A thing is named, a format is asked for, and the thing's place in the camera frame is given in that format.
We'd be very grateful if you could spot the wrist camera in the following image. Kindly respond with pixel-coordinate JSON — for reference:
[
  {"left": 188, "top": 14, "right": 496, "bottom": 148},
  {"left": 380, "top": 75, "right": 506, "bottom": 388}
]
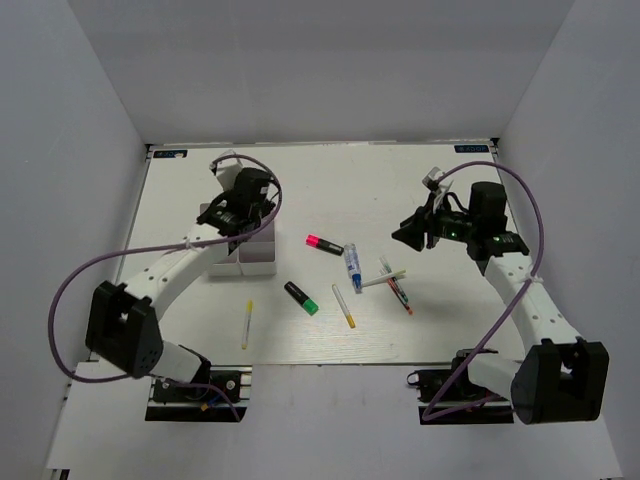
[
  {"left": 209, "top": 150, "right": 243, "bottom": 191},
  {"left": 422, "top": 167, "right": 452, "bottom": 210}
]

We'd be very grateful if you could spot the white right organizer box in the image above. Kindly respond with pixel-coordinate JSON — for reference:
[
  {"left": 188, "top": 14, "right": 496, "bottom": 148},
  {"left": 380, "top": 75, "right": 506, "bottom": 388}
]
[{"left": 238, "top": 222, "right": 277, "bottom": 276}]

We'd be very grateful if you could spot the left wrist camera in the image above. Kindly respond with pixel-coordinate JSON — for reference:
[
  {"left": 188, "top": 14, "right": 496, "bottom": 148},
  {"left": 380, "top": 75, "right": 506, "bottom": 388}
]
[{"left": 209, "top": 150, "right": 243, "bottom": 191}]

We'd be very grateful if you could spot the clear glue bottle blue cap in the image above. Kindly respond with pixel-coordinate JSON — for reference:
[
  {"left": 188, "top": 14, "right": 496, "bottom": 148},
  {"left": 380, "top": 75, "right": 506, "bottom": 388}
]
[{"left": 344, "top": 243, "right": 362, "bottom": 294}]

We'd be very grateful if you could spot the green black highlighter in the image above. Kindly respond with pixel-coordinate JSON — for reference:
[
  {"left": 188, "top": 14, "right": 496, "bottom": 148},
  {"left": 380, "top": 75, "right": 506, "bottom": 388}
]
[{"left": 284, "top": 281, "right": 319, "bottom": 316}]

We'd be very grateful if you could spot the green clear pen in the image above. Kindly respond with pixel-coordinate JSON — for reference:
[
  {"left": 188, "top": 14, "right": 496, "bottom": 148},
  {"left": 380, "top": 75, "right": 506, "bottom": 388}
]
[{"left": 379, "top": 256, "right": 409, "bottom": 306}]

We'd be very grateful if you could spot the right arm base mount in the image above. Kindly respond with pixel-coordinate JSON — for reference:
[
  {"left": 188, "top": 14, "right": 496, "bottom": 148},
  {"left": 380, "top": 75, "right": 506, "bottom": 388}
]
[{"left": 406, "top": 349, "right": 514, "bottom": 426}]

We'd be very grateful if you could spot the red orange pen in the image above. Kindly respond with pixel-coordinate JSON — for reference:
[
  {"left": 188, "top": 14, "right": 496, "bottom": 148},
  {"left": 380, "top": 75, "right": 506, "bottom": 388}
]
[{"left": 387, "top": 280, "right": 414, "bottom": 315}]

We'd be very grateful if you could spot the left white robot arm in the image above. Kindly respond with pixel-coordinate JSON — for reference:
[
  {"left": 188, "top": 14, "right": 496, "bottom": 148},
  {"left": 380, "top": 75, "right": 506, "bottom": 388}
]
[{"left": 85, "top": 166, "right": 276, "bottom": 399}]

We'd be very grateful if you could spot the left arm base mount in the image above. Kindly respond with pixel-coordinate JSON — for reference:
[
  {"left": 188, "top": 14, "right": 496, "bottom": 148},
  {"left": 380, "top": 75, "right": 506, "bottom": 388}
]
[{"left": 145, "top": 366, "right": 253, "bottom": 423}]

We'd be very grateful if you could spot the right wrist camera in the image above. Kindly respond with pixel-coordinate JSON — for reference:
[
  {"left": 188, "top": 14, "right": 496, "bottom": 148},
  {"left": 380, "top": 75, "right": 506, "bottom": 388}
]
[{"left": 422, "top": 167, "right": 452, "bottom": 210}]

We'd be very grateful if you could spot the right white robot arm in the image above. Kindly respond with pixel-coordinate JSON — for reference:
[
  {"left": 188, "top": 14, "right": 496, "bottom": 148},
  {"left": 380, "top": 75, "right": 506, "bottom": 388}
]
[{"left": 392, "top": 180, "right": 609, "bottom": 425}]

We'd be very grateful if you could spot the white pale yellow pen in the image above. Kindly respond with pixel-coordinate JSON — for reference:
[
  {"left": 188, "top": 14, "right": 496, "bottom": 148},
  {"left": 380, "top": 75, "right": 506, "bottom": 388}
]
[{"left": 361, "top": 270, "right": 406, "bottom": 288}]

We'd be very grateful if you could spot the corner blue label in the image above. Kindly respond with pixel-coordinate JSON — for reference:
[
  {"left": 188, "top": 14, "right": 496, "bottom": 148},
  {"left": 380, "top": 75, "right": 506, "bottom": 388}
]
[
  {"left": 454, "top": 144, "right": 490, "bottom": 154},
  {"left": 153, "top": 149, "right": 188, "bottom": 159}
]

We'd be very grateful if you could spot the right corner blue label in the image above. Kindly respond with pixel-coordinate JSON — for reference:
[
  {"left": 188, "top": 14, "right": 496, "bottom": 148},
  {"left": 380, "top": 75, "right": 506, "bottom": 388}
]
[{"left": 454, "top": 144, "right": 490, "bottom": 154}]

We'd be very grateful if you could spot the left corner blue label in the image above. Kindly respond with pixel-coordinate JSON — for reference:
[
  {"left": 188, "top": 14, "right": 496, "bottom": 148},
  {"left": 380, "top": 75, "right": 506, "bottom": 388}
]
[{"left": 153, "top": 149, "right": 188, "bottom": 159}]

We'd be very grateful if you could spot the white organizer box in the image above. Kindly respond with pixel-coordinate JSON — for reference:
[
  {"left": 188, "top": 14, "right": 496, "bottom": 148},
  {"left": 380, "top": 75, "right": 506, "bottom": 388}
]
[
  {"left": 198, "top": 201, "right": 241, "bottom": 279},
  {"left": 238, "top": 222, "right": 277, "bottom": 276}
]

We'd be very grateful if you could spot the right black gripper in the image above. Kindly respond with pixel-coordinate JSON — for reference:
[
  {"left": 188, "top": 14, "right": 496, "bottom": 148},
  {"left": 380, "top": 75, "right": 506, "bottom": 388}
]
[{"left": 392, "top": 192, "right": 479, "bottom": 251}]

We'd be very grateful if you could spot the yellow marker near left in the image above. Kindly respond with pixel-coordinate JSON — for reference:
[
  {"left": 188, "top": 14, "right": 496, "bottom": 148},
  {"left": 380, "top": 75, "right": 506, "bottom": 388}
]
[{"left": 241, "top": 300, "right": 254, "bottom": 350}]

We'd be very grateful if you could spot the white left organizer box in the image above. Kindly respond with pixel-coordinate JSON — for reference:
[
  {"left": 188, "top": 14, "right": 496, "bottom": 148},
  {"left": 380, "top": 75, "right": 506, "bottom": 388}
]
[{"left": 198, "top": 201, "right": 241, "bottom": 279}]

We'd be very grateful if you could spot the yellow capped white marker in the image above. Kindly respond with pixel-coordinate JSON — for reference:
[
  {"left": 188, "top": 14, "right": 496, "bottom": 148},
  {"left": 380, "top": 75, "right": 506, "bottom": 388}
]
[{"left": 332, "top": 284, "right": 356, "bottom": 329}]

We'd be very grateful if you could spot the pink black highlighter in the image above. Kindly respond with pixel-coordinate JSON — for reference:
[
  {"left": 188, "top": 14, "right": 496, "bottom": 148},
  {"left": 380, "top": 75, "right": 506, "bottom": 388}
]
[{"left": 305, "top": 235, "right": 344, "bottom": 256}]

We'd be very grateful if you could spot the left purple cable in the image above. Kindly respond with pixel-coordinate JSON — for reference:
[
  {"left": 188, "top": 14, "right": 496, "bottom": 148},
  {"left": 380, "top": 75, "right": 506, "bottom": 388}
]
[{"left": 47, "top": 154, "right": 284, "bottom": 384}]

